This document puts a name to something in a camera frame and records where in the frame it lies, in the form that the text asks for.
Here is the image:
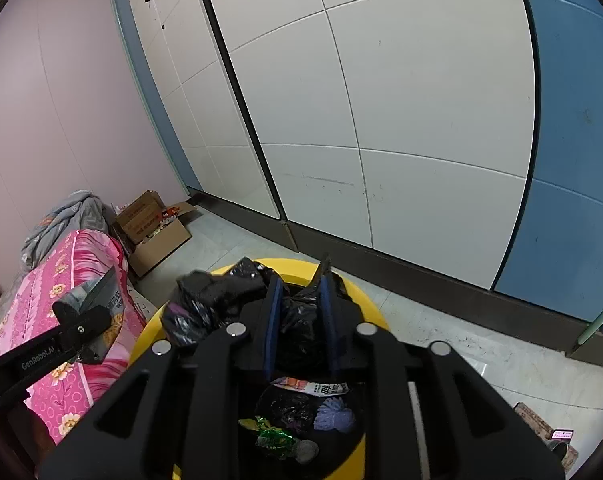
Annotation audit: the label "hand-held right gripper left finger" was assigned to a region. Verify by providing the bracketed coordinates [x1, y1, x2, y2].
[42, 276, 285, 480]

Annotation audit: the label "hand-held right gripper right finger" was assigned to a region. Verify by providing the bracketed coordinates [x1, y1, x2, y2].
[316, 276, 568, 480]

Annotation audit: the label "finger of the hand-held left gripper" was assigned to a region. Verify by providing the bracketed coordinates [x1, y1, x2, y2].
[52, 299, 112, 356]

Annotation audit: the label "yellow round bin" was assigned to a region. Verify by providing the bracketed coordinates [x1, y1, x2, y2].
[129, 258, 392, 480]

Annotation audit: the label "orange white snack packet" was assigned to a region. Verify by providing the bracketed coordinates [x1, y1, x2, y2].
[272, 376, 349, 398]

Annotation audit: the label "lavender fluffy ball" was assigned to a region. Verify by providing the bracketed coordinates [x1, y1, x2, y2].
[314, 397, 356, 433]

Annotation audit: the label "green snack wrapper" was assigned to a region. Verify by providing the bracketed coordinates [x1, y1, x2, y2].
[239, 416, 297, 458]

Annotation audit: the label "pink floral bedsheet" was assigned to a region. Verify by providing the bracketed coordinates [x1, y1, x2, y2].
[0, 230, 150, 446]

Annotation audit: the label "open cardboard box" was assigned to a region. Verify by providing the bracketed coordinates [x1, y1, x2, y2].
[126, 201, 203, 279]

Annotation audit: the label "grey floral blanket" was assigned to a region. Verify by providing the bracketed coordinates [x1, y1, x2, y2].
[20, 190, 110, 267]

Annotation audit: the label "red snack packets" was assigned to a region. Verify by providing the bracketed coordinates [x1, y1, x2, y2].
[149, 207, 182, 238]

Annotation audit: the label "white and blue wardrobe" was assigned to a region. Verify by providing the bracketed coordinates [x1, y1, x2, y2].
[106, 0, 603, 358]

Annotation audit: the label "brown patterned mat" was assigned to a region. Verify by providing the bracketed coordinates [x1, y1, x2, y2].
[514, 402, 579, 468]

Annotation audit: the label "green pole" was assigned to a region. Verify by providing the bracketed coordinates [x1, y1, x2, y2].
[573, 285, 603, 356]

